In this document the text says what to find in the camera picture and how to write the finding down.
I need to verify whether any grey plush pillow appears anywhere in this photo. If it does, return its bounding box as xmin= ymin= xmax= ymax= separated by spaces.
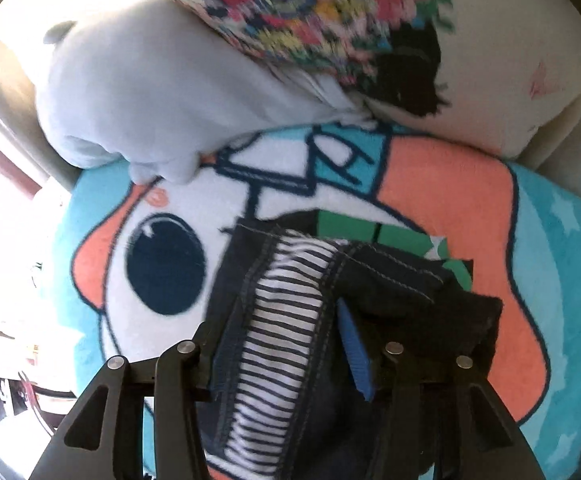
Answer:
xmin=35 ymin=0 xmax=376 ymax=186

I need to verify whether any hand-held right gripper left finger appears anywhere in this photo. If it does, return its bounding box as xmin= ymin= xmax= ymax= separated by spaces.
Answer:
xmin=28 ymin=322 xmax=221 ymax=480

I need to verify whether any teal cartoon printed blanket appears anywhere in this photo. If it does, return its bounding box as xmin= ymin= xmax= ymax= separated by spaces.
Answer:
xmin=53 ymin=125 xmax=581 ymax=480

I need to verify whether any cream floral print pillow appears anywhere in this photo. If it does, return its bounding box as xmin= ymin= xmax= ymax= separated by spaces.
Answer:
xmin=120 ymin=0 xmax=581 ymax=161

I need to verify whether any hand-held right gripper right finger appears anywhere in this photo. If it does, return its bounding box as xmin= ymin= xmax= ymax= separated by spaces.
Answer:
xmin=337 ymin=299 xmax=541 ymax=480

